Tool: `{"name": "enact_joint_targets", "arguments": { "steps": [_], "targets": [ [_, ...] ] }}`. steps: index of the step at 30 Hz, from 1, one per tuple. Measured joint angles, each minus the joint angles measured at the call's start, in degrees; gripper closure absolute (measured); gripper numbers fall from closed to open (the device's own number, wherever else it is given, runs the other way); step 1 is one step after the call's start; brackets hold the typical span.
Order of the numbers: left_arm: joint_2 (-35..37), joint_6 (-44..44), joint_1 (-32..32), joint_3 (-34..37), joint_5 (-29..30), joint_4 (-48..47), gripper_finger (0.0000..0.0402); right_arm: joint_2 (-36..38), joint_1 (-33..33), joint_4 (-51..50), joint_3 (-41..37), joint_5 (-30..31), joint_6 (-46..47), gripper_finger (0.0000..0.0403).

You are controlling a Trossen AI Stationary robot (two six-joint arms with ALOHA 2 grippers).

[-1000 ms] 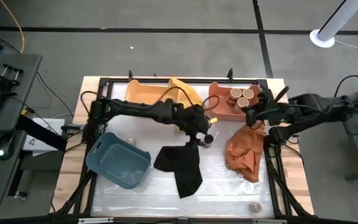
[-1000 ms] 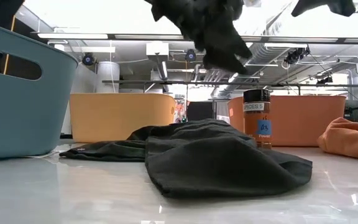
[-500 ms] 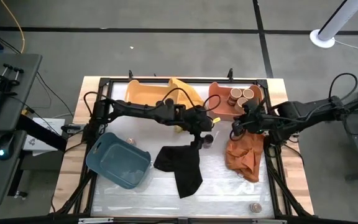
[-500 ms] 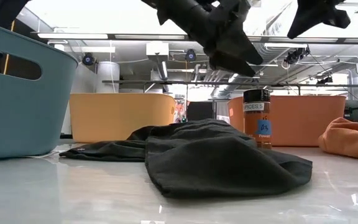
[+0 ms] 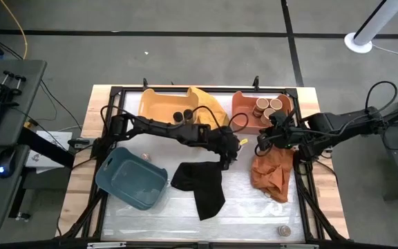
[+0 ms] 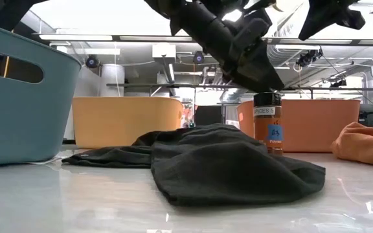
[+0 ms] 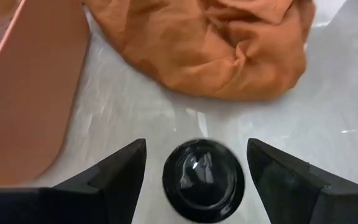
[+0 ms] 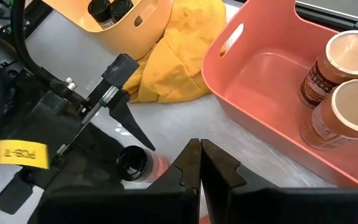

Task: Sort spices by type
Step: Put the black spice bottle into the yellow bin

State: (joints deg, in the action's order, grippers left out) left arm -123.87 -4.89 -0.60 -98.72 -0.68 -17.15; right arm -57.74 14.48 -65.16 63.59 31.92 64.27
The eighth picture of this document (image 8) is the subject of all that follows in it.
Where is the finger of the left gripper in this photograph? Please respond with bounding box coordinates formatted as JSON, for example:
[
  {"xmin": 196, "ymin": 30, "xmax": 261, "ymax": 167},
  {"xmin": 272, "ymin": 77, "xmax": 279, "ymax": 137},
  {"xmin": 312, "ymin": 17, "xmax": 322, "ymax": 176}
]
[
  {"xmin": 0, "ymin": 169, "xmax": 53, "ymax": 216},
  {"xmin": 87, "ymin": 53, "xmax": 157, "ymax": 152}
]

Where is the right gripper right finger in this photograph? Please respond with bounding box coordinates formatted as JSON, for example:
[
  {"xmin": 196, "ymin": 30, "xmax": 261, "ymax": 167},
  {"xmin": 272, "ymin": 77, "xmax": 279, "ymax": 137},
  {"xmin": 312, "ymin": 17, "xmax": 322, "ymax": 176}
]
[{"xmin": 200, "ymin": 139, "xmax": 358, "ymax": 224}]

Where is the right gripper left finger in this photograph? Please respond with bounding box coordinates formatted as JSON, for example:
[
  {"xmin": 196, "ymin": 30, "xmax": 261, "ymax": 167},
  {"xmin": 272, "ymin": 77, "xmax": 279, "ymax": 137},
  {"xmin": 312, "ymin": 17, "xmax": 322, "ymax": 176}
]
[{"xmin": 37, "ymin": 138, "xmax": 202, "ymax": 224}]

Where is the red spice jar black lid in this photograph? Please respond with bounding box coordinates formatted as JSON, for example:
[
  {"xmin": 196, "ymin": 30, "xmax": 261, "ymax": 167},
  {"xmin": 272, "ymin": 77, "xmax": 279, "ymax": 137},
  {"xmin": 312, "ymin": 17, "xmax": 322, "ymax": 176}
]
[{"xmin": 116, "ymin": 145, "xmax": 170, "ymax": 184}]

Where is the yellow plastic bin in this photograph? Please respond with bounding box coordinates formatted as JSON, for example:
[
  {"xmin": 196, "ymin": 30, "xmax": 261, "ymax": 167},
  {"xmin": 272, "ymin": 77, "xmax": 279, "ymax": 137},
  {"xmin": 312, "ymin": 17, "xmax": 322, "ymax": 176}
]
[{"xmin": 41, "ymin": 0, "xmax": 174, "ymax": 60}]

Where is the green spice jar black lid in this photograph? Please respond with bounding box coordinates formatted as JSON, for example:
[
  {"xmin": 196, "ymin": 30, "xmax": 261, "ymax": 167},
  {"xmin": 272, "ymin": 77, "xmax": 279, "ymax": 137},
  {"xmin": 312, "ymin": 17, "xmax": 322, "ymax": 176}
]
[{"xmin": 109, "ymin": 0, "xmax": 135, "ymax": 22}]

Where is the brown spice jar tan lid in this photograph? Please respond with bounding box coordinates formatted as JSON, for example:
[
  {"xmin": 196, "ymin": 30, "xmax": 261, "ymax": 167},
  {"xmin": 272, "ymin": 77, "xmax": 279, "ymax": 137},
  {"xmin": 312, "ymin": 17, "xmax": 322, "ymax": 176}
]
[
  {"xmin": 300, "ymin": 78, "xmax": 358, "ymax": 151},
  {"xmin": 299, "ymin": 29, "xmax": 358, "ymax": 108}
]

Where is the mustard yellow cloth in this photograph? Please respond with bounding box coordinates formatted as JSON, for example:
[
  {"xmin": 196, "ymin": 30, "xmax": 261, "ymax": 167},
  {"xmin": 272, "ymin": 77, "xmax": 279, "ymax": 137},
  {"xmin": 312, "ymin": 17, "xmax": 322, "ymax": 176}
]
[{"xmin": 122, "ymin": 0, "xmax": 229, "ymax": 104}]

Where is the orange plastic bin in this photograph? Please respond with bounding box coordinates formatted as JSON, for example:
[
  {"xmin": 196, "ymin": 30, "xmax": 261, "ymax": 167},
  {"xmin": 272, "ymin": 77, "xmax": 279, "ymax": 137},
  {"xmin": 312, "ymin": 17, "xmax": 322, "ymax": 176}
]
[{"xmin": 201, "ymin": 0, "xmax": 358, "ymax": 189}]

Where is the yellow cable tag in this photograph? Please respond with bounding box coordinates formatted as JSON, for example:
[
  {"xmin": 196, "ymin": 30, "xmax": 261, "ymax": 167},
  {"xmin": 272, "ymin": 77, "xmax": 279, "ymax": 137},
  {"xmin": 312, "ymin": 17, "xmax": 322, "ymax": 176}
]
[{"xmin": 0, "ymin": 139, "xmax": 50, "ymax": 170}]

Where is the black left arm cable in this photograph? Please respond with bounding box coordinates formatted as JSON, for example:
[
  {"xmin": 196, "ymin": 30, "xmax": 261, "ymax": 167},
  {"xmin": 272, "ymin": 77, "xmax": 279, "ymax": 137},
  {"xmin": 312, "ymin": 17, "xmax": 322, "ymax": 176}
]
[{"xmin": 9, "ymin": 0, "xmax": 86, "ymax": 103}]

